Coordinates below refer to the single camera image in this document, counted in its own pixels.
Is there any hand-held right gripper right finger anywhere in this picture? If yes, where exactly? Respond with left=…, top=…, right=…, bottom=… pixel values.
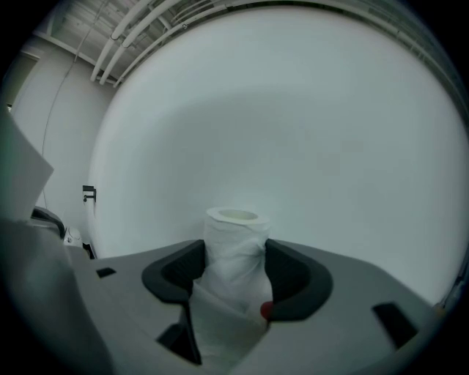
left=234, top=238, right=444, bottom=375

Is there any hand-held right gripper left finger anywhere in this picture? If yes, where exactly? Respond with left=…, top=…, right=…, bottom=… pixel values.
left=83, top=238, right=221, bottom=375

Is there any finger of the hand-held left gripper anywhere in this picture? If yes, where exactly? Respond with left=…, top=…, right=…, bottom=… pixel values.
left=31, top=207, right=67, bottom=240

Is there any white toilet paper roll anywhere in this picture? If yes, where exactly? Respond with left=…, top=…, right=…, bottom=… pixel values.
left=189, top=206, right=273, bottom=368

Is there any white ceiling pipe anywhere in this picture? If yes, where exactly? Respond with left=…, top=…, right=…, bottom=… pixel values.
left=99, top=0, right=173, bottom=86
left=90, top=0, right=147, bottom=83

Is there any thin grey wall cable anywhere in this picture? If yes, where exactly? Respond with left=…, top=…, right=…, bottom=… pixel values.
left=40, top=21, right=96, bottom=209

